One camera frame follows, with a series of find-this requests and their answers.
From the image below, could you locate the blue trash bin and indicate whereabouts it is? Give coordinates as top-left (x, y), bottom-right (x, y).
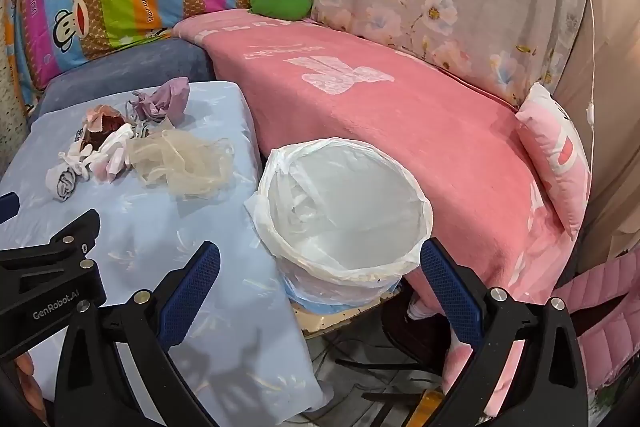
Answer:
top-left (277, 264), bottom-right (402, 314)

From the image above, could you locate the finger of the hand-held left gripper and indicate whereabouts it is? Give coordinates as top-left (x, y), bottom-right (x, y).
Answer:
top-left (0, 192), bottom-right (21, 226)
top-left (0, 209), bottom-right (102, 282)

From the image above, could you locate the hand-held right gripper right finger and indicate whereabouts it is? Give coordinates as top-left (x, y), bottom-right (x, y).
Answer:
top-left (419, 237), bottom-right (589, 427)

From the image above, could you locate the white sock bundle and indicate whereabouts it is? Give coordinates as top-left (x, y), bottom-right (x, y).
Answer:
top-left (60, 124), bottom-right (137, 184)

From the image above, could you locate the dark red scrunchie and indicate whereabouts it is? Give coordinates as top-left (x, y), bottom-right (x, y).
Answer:
top-left (82, 117), bottom-right (127, 148)

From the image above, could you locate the pink quilted chair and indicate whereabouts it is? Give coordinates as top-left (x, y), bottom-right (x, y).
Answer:
top-left (552, 246), bottom-right (640, 389)

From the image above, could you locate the white cable with switch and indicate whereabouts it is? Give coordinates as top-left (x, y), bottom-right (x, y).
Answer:
top-left (579, 0), bottom-right (602, 128)

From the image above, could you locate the beige sock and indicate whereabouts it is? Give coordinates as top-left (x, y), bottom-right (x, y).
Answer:
top-left (85, 104), bottom-right (122, 126)

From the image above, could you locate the blue-grey cushion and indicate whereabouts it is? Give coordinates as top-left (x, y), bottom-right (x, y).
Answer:
top-left (31, 38), bottom-right (216, 128)

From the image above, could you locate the purple drawstring bag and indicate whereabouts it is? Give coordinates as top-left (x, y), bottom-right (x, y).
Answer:
top-left (132, 77), bottom-right (191, 126)

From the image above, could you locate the pink pillow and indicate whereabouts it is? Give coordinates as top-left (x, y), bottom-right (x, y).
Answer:
top-left (514, 82), bottom-right (594, 241)

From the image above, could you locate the pink blanket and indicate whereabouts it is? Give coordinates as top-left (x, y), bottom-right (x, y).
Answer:
top-left (172, 9), bottom-right (577, 403)

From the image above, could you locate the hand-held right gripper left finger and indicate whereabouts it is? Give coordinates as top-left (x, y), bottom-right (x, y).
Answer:
top-left (52, 241), bottom-right (222, 427)

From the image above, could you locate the beige mesh cloth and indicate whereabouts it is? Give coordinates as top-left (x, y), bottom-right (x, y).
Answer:
top-left (127, 129), bottom-right (236, 200)

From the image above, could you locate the grey white crumpled sock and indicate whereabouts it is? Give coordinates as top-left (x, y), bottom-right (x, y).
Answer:
top-left (45, 162), bottom-right (79, 204)

